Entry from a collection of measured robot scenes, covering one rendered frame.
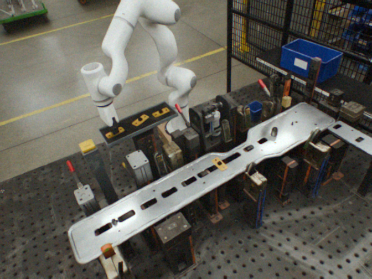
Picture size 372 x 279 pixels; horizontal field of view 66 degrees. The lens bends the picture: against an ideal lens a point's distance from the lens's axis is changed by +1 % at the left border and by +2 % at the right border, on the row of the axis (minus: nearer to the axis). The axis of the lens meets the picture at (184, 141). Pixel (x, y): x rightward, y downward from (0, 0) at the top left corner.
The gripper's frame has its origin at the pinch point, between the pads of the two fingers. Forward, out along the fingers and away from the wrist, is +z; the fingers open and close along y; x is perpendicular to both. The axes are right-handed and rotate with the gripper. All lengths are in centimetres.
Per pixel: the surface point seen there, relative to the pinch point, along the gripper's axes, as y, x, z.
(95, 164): 1.5, -14.4, 12.4
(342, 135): 64, 87, 19
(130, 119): -3.3, 10.3, 2.5
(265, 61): -8, 116, 16
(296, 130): 47, 75, 19
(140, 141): 4.2, 9.0, 11.1
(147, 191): 27.0, -3.0, 18.4
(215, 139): 20, 44, 22
